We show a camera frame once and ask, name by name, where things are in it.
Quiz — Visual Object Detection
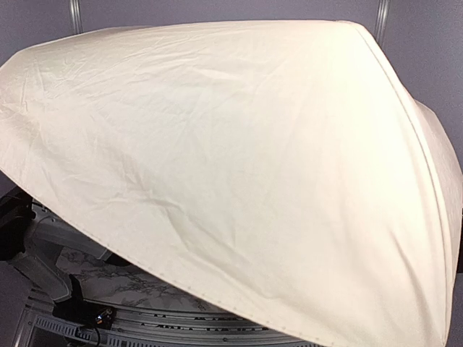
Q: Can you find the beige folding umbrella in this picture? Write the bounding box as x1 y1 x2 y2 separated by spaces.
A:
1 20 462 346

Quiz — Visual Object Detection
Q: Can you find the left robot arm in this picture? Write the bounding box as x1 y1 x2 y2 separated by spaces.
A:
1 187 116 330

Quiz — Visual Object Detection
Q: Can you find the right aluminium frame post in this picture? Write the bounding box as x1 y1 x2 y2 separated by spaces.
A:
374 0 391 44

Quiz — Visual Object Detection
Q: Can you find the aluminium frame post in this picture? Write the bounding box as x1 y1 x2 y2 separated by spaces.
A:
69 0 83 35
374 0 391 44

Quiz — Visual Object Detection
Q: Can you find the left aluminium frame post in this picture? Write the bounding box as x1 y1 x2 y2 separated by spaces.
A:
69 0 83 35

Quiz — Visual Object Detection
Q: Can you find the aluminium front rail base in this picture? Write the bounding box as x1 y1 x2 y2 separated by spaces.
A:
12 286 309 346

